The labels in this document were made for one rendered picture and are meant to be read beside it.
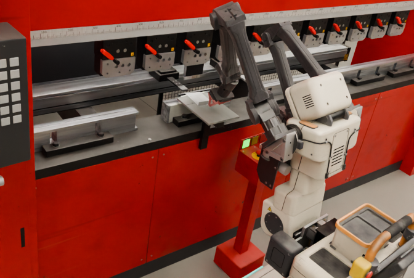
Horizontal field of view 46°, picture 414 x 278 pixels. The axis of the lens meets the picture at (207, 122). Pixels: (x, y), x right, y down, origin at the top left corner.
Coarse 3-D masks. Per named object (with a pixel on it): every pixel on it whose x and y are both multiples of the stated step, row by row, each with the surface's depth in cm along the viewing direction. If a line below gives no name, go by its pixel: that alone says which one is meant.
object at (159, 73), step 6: (150, 72) 255; (156, 72) 251; (162, 72) 249; (168, 72) 251; (174, 72) 254; (156, 78) 251; (162, 78) 250; (168, 78) 250; (174, 78) 252; (174, 84) 246; (180, 84) 246; (186, 90) 243
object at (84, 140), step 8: (88, 136) 211; (96, 136) 212; (104, 136) 213; (112, 136) 214; (48, 144) 201; (64, 144) 203; (72, 144) 204; (80, 144) 205; (88, 144) 208; (96, 144) 210; (48, 152) 197; (56, 152) 200; (64, 152) 202
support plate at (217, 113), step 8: (184, 96) 236; (184, 104) 230; (192, 104) 230; (216, 104) 234; (200, 112) 225; (208, 112) 226; (216, 112) 227; (224, 112) 228; (232, 112) 229; (208, 120) 219; (216, 120) 220; (224, 120) 222
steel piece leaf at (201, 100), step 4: (192, 96) 237; (196, 96) 238; (200, 96) 239; (204, 96) 239; (196, 100) 234; (200, 100) 235; (204, 100) 235; (208, 100) 231; (212, 100) 233; (200, 104) 230; (204, 104) 231
